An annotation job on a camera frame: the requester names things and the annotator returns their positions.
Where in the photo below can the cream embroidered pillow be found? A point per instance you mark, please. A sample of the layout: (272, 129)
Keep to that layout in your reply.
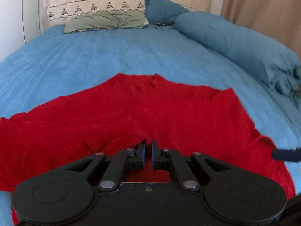
(59, 12)

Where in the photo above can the rolled blue duvet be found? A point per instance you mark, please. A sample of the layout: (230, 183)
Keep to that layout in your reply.
(261, 56)

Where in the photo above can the teal pillow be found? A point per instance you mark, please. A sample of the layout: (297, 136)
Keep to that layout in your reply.
(162, 12)

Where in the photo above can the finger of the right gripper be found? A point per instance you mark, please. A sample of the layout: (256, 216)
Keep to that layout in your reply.
(286, 155)

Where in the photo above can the white wardrobe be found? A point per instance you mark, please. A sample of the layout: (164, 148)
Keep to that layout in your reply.
(19, 24)

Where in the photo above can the red knit sweater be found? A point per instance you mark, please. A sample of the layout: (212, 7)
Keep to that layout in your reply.
(126, 110)

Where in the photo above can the beige curtain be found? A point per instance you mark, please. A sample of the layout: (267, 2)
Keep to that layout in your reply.
(279, 19)

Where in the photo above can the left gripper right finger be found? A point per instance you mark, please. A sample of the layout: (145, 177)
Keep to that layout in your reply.
(231, 193)

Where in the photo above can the green pillow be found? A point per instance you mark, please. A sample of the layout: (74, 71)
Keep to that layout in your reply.
(106, 21)

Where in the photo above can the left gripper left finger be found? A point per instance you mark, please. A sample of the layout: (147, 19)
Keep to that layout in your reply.
(62, 194)

